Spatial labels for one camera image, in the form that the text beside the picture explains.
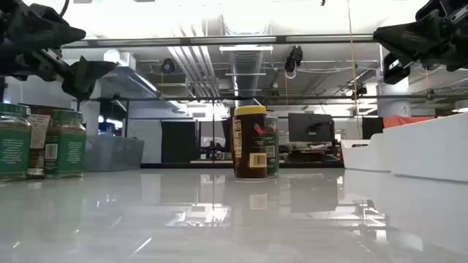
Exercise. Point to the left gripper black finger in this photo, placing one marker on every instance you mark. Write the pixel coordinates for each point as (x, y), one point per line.
(44, 29)
(87, 78)

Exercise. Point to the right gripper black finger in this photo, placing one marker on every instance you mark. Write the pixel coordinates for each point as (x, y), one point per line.
(413, 40)
(396, 69)

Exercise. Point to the brown spice packet white label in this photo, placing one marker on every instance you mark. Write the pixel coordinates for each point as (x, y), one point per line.
(36, 131)

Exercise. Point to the green lid spice jar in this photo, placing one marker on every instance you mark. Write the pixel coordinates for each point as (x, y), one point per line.
(274, 146)
(14, 149)
(67, 149)

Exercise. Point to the yellow lid spice jar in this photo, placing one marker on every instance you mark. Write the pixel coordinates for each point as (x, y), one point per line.
(248, 146)

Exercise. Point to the black background robot arm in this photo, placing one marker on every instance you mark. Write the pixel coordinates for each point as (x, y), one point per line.
(210, 149)

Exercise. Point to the white round column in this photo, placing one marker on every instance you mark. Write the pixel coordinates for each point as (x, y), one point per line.
(395, 102)

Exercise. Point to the red cloth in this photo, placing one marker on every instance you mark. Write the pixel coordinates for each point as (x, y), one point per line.
(402, 121)

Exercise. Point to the black cabinet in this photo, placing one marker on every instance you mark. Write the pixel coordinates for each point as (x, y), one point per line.
(372, 128)

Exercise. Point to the white plastic bin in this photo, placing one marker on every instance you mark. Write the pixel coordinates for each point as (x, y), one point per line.
(428, 149)
(363, 155)

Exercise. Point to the white partition panel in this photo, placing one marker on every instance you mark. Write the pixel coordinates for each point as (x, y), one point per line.
(146, 142)

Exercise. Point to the black computer monitor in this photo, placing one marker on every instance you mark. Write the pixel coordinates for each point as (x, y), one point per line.
(303, 128)

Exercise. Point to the black partition panel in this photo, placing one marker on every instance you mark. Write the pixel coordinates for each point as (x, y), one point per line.
(179, 142)

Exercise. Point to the cluttered background desk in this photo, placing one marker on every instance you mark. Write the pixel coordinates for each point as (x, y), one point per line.
(311, 151)

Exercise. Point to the grey overhead crossbar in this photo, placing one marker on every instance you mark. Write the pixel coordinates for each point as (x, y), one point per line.
(219, 40)

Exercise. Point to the dark grey cover cloth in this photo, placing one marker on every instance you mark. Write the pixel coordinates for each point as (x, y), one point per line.
(227, 135)

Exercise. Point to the white ceiling light fixture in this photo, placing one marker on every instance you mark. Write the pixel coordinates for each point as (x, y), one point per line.
(245, 48)

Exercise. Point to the black background scaffold frame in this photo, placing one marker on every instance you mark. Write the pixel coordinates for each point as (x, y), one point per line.
(321, 97)

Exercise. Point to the black ceiling-hung camera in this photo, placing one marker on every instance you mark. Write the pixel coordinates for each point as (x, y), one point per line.
(294, 58)

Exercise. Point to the black aluminium table frame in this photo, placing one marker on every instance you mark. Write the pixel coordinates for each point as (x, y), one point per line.
(204, 165)

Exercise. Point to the silver ribbed ventilation duct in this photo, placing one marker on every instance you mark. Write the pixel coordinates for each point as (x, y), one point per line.
(245, 80)

